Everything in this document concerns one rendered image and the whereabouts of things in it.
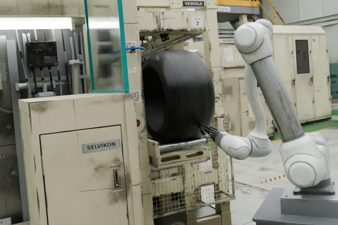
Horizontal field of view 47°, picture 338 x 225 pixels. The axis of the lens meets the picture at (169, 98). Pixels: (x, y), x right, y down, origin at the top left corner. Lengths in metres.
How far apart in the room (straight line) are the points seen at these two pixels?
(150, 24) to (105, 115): 1.27
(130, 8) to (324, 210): 1.49
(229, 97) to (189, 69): 4.78
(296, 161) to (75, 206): 0.89
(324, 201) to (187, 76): 0.98
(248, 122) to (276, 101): 5.32
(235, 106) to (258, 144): 4.90
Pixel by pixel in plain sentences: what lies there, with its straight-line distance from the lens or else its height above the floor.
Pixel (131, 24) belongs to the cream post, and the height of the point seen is 1.65.
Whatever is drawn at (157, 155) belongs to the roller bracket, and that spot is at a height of 0.87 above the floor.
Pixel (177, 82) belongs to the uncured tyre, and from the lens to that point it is 2.20.
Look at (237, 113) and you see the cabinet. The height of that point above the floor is 0.60.
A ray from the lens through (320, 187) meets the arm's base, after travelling 1.95.
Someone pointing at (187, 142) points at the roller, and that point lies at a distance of 2.39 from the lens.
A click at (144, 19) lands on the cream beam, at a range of 2.65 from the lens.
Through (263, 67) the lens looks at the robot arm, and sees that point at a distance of 1.72.
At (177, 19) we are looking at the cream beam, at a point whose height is 1.72.
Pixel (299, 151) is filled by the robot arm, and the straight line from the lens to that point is 1.71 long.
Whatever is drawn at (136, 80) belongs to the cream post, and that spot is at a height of 1.31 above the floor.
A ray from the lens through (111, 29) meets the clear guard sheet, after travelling 1.66.
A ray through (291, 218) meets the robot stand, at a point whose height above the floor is 0.65.
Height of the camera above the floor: 1.31
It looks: 3 degrees down
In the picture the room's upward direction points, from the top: 4 degrees counter-clockwise
